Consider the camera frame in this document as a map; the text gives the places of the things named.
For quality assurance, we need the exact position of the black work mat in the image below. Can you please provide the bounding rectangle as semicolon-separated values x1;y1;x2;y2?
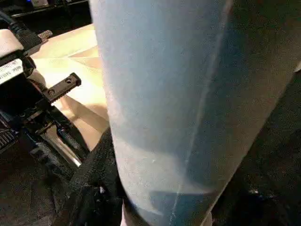
0;71;301;226

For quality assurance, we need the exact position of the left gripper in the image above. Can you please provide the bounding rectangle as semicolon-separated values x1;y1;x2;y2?
0;71;91;180

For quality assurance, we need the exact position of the white plastic table top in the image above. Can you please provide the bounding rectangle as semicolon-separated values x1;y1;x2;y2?
31;24;111;152

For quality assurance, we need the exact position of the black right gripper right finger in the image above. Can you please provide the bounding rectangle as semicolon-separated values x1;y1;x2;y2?
209;161;301;226

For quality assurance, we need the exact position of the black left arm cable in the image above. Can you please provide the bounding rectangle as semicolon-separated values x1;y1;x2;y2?
0;9;53;52

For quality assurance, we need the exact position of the white plastic table leg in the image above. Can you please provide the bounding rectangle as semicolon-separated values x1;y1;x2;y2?
89;0;301;226

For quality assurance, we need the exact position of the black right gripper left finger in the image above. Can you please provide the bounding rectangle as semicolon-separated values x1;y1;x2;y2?
52;127;125;226

